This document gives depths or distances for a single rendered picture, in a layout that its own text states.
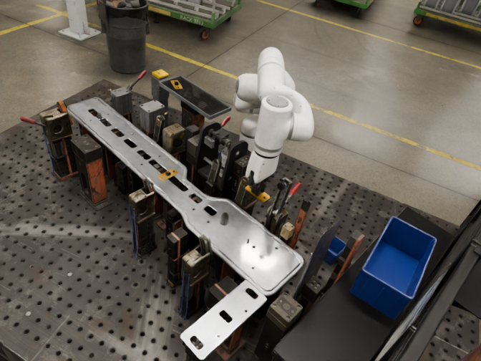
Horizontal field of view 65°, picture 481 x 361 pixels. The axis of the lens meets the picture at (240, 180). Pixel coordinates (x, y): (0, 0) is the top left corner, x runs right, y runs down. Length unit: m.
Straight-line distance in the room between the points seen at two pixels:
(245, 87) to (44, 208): 1.11
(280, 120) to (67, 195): 1.29
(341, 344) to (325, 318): 0.09
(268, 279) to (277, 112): 0.60
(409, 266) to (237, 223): 0.64
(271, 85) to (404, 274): 0.81
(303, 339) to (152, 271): 0.74
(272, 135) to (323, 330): 0.61
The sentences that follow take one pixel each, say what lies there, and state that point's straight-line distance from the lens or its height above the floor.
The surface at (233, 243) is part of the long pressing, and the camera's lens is 1.41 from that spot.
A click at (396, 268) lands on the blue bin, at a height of 1.03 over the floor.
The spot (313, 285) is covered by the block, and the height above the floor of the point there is 1.07.
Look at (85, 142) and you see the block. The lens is 1.79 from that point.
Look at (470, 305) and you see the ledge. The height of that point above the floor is 1.43.
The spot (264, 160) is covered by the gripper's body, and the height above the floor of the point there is 1.42.
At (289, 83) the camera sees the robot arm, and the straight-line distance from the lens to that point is 1.46.
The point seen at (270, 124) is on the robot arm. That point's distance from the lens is 1.03.
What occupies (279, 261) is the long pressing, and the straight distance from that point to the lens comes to 1.39.
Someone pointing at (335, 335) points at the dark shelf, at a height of 1.03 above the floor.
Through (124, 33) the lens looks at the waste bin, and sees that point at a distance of 4.30.
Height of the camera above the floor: 2.10
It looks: 42 degrees down
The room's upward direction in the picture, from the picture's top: 10 degrees clockwise
